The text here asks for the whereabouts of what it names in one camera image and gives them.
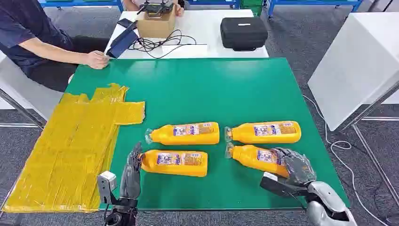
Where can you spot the black carrying case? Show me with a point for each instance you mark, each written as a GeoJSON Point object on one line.
{"type": "Point", "coordinates": [243, 32]}

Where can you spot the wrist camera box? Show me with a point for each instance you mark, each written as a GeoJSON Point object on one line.
{"type": "Point", "coordinates": [106, 184]}
{"type": "Point", "coordinates": [274, 186]}

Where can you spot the short blue metal rack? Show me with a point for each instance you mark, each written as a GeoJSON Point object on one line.
{"type": "Point", "coordinates": [78, 3]}

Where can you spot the white side table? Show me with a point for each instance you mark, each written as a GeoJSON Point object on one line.
{"type": "Point", "coordinates": [358, 62]}

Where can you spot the long blue metal rack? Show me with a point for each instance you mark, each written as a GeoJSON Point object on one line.
{"type": "Point", "coordinates": [311, 2]}

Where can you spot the metal table legs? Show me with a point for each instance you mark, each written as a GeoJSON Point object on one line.
{"type": "Point", "coordinates": [371, 156]}

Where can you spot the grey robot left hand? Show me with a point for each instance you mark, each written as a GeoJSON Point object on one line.
{"type": "Point", "coordinates": [130, 182]}

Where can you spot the black phone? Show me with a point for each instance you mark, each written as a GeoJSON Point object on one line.
{"type": "Point", "coordinates": [124, 22]}

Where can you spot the seated person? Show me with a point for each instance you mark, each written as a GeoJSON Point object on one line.
{"type": "Point", "coordinates": [18, 25]}

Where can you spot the white bench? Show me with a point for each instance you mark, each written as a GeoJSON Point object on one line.
{"type": "Point", "coordinates": [31, 99]}

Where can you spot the orange drink bottle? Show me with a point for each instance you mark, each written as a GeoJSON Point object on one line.
{"type": "Point", "coordinates": [246, 157]}
{"type": "Point", "coordinates": [187, 138]}
{"type": "Point", "coordinates": [265, 139]}
{"type": "Point", "coordinates": [174, 171]}

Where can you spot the green table mat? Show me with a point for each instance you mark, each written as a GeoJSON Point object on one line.
{"type": "Point", "coordinates": [202, 93]}

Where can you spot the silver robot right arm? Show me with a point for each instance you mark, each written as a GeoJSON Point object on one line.
{"type": "Point", "coordinates": [327, 199]}

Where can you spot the dark blue tablet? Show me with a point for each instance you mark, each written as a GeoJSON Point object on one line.
{"type": "Point", "coordinates": [123, 42]}

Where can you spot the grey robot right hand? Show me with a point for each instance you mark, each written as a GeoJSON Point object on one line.
{"type": "Point", "coordinates": [297, 170]}

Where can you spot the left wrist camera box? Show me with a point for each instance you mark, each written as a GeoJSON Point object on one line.
{"type": "Point", "coordinates": [106, 184]}

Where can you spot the cardboard box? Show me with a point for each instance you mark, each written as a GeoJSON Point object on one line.
{"type": "Point", "coordinates": [156, 28]}

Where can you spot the yellow plastic sheet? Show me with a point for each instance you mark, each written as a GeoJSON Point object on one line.
{"type": "Point", "coordinates": [71, 149]}

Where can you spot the green crate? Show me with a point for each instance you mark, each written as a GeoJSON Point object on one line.
{"type": "Point", "coordinates": [252, 6]}

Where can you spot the person's hand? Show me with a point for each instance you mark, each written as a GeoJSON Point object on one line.
{"type": "Point", "coordinates": [97, 60]}

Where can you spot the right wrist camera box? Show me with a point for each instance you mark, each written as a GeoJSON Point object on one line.
{"type": "Point", "coordinates": [274, 186]}

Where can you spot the black handheld controller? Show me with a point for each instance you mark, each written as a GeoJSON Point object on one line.
{"type": "Point", "coordinates": [156, 7]}

